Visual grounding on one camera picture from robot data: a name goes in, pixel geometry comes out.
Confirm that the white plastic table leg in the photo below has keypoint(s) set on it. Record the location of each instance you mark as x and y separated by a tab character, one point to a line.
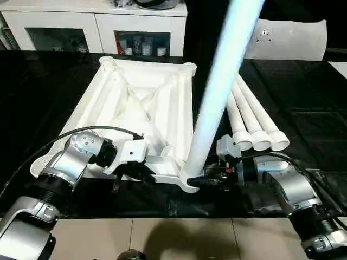
236	122
222	81
260	108
250	116

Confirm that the dark left robot foot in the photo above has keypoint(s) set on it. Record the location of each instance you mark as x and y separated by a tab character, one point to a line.
131	256

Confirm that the black padded mat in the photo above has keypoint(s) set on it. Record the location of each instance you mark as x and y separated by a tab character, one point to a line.
298	108

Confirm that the grey rounded device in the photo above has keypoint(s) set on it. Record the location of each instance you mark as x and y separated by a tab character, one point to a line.
160	4

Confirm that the white glass-door cabinet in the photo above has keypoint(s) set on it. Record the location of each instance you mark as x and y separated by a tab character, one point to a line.
95	21

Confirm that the white curved plastic panel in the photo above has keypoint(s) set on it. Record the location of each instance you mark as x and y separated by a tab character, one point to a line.
292	40

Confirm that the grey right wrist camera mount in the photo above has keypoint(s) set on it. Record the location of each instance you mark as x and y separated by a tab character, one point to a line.
227	146

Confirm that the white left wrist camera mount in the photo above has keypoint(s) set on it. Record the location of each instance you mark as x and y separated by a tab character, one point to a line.
130	151

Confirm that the white plastic table top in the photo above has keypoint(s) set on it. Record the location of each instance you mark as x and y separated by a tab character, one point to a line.
135	108

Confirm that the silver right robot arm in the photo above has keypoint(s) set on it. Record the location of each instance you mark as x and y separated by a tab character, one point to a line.
298	189

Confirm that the white ceramic cup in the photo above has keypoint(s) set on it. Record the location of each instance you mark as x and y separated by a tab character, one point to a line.
129	51

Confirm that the white flat board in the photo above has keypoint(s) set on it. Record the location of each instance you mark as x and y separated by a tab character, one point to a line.
339	67

